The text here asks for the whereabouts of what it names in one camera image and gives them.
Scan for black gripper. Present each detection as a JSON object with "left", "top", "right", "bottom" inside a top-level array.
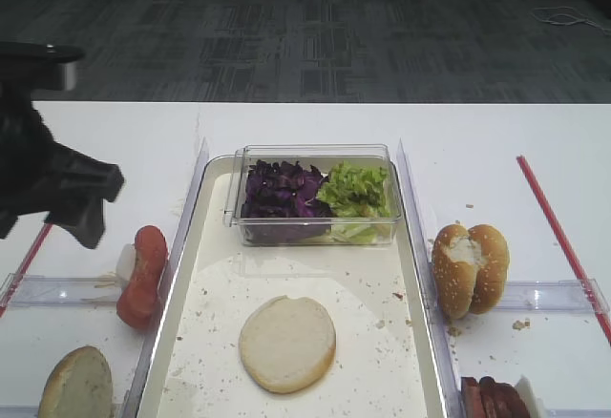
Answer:
[{"left": 1, "top": 83, "right": 124, "bottom": 249}]

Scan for bun half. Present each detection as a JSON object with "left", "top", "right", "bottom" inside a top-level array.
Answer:
[
  {"left": 37, "top": 345, "right": 114, "bottom": 418},
  {"left": 239, "top": 296, "right": 336, "bottom": 394}
]

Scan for red tomato slices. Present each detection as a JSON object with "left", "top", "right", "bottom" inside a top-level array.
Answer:
[{"left": 116, "top": 225, "right": 168, "bottom": 330}]

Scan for green lettuce leaves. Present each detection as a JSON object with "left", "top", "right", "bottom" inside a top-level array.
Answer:
[{"left": 316, "top": 161, "right": 390, "bottom": 218}]

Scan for dark red meat patties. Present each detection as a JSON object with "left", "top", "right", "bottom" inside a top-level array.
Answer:
[{"left": 461, "top": 376, "right": 531, "bottom": 418}]

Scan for left red strip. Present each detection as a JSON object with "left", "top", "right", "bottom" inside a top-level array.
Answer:
[{"left": 2, "top": 223, "right": 52, "bottom": 306}]

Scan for red strip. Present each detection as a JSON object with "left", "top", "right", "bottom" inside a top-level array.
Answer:
[
  {"left": 2, "top": 223, "right": 52, "bottom": 306},
  {"left": 516, "top": 156, "right": 610, "bottom": 342}
]

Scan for white onion piece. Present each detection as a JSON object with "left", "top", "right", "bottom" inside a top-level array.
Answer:
[{"left": 116, "top": 244, "right": 137, "bottom": 282}]

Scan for clear plastic salad container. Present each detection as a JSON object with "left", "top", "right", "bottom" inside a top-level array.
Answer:
[{"left": 223, "top": 144, "right": 403, "bottom": 246}]

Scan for purple cabbage leaves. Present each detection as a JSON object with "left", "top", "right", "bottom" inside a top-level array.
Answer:
[{"left": 241, "top": 159, "right": 333, "bottom": 219}]

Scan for white metal tray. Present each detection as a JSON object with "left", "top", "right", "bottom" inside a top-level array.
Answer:
[{"left": 137, "top": 157, "right": 446, "bottom": 417}]

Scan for right sesame bun top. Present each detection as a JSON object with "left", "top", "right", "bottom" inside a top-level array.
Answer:
[{"left": 468, "top": 224, "right": 510, "bottom": 314}]

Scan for right red strip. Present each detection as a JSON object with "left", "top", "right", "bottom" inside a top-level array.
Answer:
[{"left": 516, "top": 156, "right": 610, "bottom": 342}]

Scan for upper left clear rail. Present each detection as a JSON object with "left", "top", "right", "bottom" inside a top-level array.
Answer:
[{"left": 1, "top": 274, "right": 122, "bottom": 309}]

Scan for left long clear rail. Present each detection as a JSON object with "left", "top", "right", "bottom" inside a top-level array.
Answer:
[{"left": 116, "top": 138, "right": 209, "bottom": 418}]

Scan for long clear rail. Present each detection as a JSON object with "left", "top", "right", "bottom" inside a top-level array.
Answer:
[
  {"left": 116, "top": 138, "right": 209, "bottom": 418},
  {"left": 396, "top": 140, "right": 465, "bottom": 417}
]

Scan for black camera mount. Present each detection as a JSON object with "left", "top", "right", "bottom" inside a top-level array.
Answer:
[{"left": 1, "top": 42, "right": 85, "bottom": 91}]

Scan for right long clear rail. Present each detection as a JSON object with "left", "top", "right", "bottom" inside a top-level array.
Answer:
[{"left": 396, "top": 140, "right": 465, "bottom": 417}]

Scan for upper right clear rail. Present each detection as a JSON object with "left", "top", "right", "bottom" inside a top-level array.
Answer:
[{"left": 495, "top": 280, "right": 610, "bottom": 315}]

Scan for white cable on floor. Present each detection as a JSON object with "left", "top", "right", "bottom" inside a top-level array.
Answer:
[{"left": 531, "top": 6, "right": 611, "bottom": 35}]

